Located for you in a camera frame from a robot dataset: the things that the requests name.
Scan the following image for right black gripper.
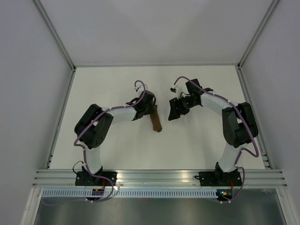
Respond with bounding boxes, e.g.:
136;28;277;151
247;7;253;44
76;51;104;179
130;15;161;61
168;95;198;121

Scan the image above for brown cloth napkin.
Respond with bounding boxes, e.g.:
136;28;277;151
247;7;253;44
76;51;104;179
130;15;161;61
150;105;162;133

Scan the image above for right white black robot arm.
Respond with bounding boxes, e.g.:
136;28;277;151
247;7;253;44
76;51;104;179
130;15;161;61
168;79;259;187

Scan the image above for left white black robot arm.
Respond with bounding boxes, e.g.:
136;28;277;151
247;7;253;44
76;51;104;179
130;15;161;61
74;90;156;186

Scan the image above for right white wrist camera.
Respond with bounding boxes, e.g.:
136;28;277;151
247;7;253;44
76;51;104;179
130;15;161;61
170;85;183;99

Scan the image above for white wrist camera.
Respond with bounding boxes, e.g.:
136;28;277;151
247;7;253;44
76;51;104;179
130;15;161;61
170;85;183;99
135;85;144;97

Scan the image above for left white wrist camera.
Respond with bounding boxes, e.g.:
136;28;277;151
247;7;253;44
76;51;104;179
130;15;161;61
135;85;144;97

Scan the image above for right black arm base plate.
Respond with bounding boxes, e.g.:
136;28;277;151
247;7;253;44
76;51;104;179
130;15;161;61
194;171;242;187

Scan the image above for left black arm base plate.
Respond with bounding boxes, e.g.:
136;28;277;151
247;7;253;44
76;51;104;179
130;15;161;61
75;171;117;187

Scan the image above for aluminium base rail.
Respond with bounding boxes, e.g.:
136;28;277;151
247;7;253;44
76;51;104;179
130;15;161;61
31;169;287;188

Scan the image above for right aluminium frame post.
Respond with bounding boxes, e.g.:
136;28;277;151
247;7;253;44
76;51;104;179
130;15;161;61
236;0;281;69

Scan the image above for aluminium frame post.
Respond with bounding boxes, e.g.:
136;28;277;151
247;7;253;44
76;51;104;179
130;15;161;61
31;0;76;71
236;0;281;69

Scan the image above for white slotted cable duct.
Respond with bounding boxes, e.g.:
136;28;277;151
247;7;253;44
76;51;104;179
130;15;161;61
42;188;217;198

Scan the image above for left aluminium frame post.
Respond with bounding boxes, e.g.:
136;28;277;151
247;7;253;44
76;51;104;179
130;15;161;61
31;0;76;71

